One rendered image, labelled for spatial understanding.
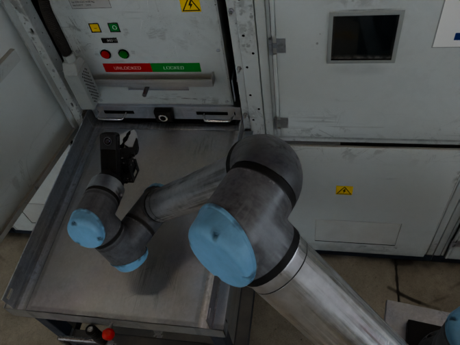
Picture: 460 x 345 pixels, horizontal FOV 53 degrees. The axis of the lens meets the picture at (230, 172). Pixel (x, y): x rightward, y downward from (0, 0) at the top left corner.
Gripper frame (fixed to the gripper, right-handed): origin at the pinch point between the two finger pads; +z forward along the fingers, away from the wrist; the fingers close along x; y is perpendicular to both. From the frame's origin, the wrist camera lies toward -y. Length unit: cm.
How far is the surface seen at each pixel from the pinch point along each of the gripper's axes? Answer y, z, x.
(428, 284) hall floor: 104, 28, 103
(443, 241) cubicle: 85, 36, 107
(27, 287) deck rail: 29, -36, -26
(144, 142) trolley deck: 19.6, 18.5, -6.5
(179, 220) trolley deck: 24.8, -11.4, 12.6
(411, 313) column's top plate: 37, -28, 78
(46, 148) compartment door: 16.5, 10.4, -38.5
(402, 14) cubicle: -26, 15, 72
